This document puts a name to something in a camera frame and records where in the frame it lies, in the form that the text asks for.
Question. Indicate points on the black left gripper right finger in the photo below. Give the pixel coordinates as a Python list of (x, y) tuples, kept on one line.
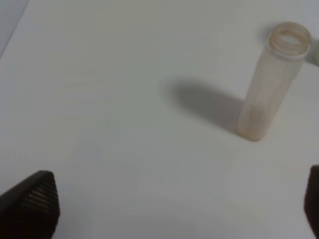
[(311, 201)]

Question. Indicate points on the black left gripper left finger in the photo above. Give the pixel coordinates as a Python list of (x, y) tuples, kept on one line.
[(30, 209)]

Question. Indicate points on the translucent plastic drink bottle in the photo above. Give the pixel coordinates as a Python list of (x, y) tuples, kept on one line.
[(284, 53)]

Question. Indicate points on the pale green plastic cup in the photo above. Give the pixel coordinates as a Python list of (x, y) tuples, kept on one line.
[(315, 54)]

